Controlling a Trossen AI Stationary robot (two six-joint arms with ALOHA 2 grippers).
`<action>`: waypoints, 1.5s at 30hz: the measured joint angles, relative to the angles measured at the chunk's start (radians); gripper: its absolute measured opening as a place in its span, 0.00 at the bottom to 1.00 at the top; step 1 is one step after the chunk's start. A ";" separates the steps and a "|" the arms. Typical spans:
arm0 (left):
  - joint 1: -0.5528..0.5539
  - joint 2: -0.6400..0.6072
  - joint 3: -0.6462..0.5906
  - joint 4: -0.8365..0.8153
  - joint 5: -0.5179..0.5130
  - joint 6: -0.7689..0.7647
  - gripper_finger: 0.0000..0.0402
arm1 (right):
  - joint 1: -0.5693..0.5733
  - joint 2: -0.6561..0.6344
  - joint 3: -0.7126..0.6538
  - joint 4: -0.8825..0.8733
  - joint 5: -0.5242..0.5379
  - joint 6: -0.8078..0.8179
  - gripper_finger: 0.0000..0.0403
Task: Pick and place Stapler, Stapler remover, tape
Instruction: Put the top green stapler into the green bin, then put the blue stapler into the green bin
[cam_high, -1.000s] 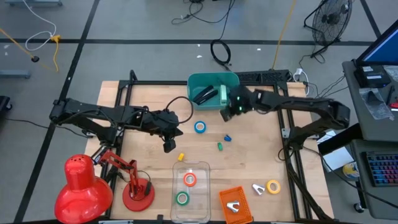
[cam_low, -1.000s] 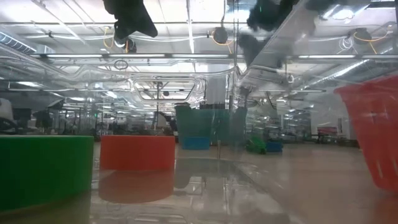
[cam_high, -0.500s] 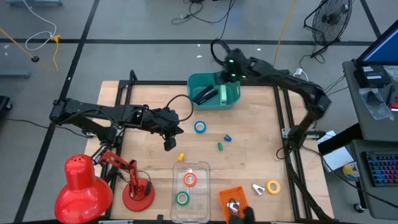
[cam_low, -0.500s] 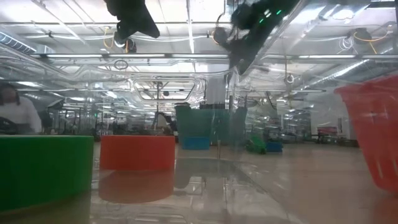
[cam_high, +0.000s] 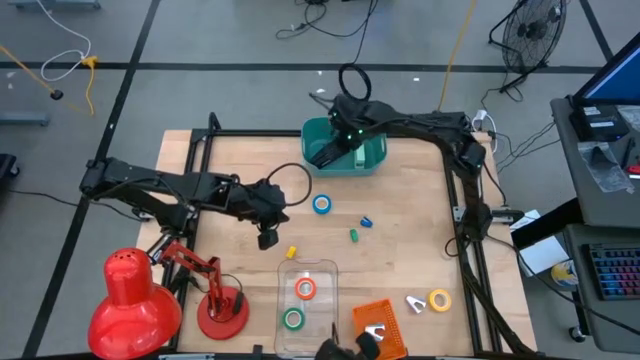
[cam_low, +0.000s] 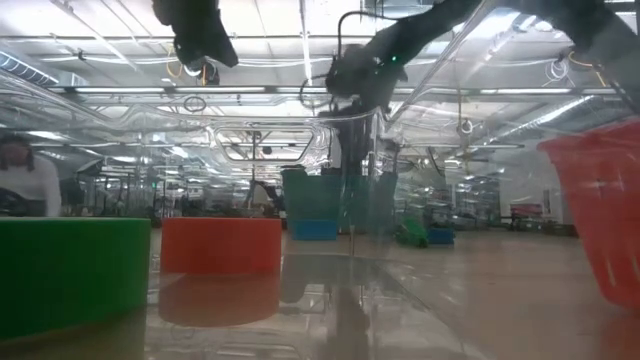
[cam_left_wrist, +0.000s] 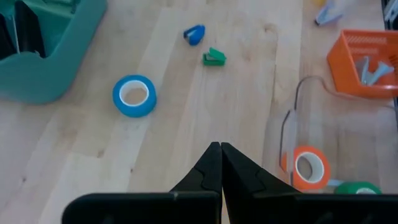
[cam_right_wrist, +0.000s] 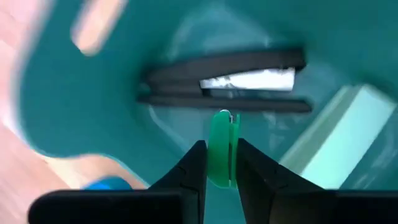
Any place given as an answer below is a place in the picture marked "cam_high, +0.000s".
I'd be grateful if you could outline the black pen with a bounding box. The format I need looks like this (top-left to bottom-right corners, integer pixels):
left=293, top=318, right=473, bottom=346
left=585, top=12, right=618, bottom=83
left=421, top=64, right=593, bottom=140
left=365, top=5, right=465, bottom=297
left=619, top=135, right=637, bottom=169

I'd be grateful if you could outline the orange-yellow floor cable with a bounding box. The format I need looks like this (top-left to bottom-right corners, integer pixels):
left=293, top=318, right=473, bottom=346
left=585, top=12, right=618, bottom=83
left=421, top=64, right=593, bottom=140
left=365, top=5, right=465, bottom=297
left=436, top=0, right=477, bottom=113

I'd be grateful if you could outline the round yellow blue object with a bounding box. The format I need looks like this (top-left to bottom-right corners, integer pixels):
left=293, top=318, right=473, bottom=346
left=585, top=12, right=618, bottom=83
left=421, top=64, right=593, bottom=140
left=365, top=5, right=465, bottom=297
left=550, top=259, right=581, bottom=289

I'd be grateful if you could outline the white paper sheet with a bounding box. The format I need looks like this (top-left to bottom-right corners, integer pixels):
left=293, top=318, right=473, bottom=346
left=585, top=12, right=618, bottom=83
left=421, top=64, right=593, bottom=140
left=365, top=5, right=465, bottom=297
left=517, top=234, right=572, bottom=278

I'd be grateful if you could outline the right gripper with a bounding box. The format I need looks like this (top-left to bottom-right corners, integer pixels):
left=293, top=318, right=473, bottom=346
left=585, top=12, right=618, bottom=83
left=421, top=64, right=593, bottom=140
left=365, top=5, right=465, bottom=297
left=328, top=93, right=381, bottom=151

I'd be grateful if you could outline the red desk lamp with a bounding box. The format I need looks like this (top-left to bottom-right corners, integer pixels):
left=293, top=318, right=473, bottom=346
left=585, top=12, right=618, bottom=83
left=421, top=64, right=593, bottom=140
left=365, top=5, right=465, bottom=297
left=87, top=236, right=251, bottom=360

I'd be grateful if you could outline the white floor cable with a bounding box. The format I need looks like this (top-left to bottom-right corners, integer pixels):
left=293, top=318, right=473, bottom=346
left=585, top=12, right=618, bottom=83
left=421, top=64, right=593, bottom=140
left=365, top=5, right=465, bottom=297
left=37, top=0, right=93, bottom=83

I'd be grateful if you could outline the silver staple remover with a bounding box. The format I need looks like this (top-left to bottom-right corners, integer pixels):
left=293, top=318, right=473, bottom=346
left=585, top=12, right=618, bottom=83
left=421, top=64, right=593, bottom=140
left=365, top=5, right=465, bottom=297
left=363, top=322, right=387, bottom=343

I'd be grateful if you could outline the orange tape roll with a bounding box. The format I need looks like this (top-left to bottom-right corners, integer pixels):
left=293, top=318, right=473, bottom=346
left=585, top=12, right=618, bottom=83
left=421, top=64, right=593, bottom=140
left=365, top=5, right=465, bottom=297
left=293, top=277, right=318, bottom=301

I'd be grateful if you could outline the black stapler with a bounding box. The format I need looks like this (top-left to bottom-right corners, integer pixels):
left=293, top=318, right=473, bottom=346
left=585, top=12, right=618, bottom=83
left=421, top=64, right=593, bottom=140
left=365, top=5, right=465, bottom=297
left=315, top=149, right=351, bottom=170
left=309, top=141, right=341, bottom=164

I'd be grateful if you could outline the black floor fan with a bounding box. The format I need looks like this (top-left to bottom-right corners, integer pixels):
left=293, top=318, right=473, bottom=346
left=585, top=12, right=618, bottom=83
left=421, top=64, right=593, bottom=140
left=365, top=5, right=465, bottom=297
left=488, top=0, right=568, bottom=94

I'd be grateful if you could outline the white binder clip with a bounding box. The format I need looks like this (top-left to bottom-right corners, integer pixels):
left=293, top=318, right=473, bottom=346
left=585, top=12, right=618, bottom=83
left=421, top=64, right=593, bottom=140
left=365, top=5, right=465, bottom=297
left=404, top=294, right=427, bottom=315

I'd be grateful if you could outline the coiled black cable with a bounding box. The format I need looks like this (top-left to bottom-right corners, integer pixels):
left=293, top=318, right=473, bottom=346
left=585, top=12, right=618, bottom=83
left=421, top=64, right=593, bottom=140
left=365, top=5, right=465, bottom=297
left=338, top=63, right=373, bottom=101

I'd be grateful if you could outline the white paper label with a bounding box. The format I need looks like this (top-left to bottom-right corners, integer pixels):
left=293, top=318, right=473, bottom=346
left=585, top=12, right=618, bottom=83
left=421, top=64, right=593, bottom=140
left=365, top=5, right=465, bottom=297
left=508, top=208, right=543, bottom=232

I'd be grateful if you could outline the black floor cable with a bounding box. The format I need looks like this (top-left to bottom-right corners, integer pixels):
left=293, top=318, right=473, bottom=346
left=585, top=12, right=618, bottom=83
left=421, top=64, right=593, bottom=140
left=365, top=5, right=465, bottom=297
left=319, top=0, right=380, bottom=66
left=274, top=0, right=331, bottom=41

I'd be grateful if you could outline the yellow plug cable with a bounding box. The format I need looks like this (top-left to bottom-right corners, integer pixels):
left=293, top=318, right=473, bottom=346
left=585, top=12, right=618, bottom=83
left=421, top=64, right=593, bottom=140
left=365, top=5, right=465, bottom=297
left=81, top=55, right=99, bottom=118

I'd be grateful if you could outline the backlit keyboard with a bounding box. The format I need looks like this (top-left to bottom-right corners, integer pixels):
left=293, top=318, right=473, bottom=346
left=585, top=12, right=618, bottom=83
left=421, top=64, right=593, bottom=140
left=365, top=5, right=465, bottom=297
left=588, top=242, right=640, bottom=302

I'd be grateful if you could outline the black mini computer box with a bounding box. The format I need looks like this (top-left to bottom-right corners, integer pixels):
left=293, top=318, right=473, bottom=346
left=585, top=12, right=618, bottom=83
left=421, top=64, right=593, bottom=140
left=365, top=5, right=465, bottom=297
left=568, top=103, right=631, bottom=143

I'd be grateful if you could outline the computer monitor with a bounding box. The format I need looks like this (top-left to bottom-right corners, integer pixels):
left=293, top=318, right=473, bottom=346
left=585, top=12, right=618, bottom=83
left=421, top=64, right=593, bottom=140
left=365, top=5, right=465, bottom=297
left=571, top=30, right=640, bottom=107

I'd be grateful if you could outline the clear plastic container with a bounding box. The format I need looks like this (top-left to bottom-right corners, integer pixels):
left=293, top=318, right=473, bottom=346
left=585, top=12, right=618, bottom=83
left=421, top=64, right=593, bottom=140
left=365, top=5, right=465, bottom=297
left=273, top=257, right=341, bottom=360

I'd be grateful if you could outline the grey desk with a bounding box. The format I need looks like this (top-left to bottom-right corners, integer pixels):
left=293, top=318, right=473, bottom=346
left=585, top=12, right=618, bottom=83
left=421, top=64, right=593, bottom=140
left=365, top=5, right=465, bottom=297
left=549, top=97, right=640, bottom=230

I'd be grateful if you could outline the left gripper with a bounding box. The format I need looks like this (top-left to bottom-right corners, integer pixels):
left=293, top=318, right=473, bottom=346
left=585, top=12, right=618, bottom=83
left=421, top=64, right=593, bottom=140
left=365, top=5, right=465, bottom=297
left=234, top=179, right=291, bottom=231

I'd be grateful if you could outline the blue tape roll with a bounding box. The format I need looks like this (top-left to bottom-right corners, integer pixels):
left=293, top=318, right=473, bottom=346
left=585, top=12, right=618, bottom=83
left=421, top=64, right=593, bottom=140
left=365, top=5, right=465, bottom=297
left=311, top=194, right=333, bottom=216

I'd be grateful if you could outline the grey cart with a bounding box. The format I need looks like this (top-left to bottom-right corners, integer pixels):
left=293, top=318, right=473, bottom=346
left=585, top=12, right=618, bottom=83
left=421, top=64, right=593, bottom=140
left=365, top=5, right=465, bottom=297
left=562, top=223, right=640, bottom=355

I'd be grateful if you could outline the orange mesh basket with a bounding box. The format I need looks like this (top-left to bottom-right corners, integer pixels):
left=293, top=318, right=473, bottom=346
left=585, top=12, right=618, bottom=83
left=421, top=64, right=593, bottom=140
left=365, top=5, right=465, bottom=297
left=351, top=298, right=408, bottom=360

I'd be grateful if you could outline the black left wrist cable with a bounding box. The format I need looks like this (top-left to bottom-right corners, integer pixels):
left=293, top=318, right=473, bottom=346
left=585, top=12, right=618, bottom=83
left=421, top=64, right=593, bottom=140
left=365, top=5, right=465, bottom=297
left=267, top=162, right=314, bottom=207

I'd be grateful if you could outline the yellow rod with black foot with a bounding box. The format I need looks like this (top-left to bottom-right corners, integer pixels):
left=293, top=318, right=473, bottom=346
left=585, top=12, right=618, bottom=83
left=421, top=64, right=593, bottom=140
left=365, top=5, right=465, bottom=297
left=0, top=44, right=64, bottom=102

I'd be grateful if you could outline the white power adapter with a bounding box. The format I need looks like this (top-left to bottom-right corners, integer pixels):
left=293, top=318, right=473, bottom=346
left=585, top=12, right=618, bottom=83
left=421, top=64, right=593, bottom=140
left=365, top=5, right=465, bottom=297
left=471, top=108, right=500, bottom=155

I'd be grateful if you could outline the clear plastic bag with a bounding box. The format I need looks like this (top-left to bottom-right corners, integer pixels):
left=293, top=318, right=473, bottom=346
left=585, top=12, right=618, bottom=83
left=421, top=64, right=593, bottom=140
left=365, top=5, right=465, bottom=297
left=576, top=140, right=636, bottom=195

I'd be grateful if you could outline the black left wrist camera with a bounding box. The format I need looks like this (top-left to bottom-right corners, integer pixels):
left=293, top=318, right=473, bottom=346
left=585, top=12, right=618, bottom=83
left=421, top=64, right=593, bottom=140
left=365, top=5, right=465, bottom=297
left=256, top=228, right=280, bottom=252

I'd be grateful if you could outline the grey metal stand foot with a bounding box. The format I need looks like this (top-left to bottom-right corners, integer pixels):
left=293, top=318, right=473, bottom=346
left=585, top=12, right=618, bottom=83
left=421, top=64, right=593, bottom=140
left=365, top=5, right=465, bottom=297
left=0, top=111, right=50, bottom=127
left=7, top=0, right=101, bottom=11

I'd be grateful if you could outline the green tape roll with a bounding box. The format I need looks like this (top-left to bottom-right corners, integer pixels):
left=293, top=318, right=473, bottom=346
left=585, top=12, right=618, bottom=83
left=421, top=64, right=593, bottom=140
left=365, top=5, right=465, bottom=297
left=282, top=307, right=306, bottom=332

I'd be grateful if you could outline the black aluminium table frame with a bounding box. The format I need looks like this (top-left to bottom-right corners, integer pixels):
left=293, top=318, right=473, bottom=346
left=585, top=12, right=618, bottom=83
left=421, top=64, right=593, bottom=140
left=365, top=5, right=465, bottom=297
left=164, top=111, right=540, bottom=359

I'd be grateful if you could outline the yellow tape roll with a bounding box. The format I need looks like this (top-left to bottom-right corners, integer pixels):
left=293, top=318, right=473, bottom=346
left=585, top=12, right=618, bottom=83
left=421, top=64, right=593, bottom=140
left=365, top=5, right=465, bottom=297
left=427, top=288, right=453, bottom=313

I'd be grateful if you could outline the teal plastic bin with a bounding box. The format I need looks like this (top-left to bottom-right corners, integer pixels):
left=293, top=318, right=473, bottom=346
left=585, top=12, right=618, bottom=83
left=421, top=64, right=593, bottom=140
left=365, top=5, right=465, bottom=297
left=300, top=116, right=389, bottom=178

